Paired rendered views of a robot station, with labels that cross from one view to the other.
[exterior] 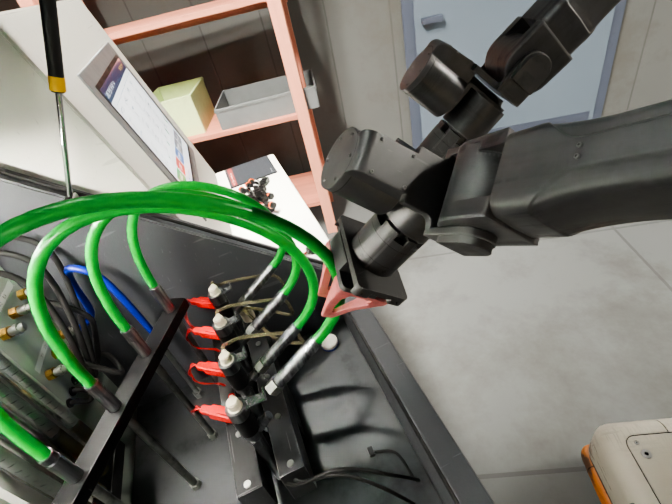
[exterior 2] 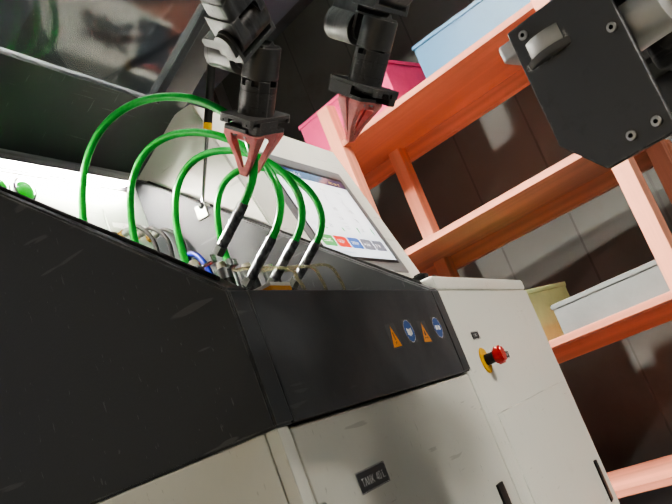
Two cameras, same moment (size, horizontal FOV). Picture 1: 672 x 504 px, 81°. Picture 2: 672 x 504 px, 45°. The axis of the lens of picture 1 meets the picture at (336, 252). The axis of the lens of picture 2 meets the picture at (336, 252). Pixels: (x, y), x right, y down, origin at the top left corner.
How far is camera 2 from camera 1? 1.26 m
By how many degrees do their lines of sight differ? 60
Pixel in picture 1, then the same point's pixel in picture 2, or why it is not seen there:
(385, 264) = (243, 103)
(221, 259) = (296, 259)
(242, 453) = not seen: hidden behind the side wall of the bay
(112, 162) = (235, 183)
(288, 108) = (659, 285)
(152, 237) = (246, 236)
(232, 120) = (576, 317)
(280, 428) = not seen: hidden behind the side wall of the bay
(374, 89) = not seen: outside the picture
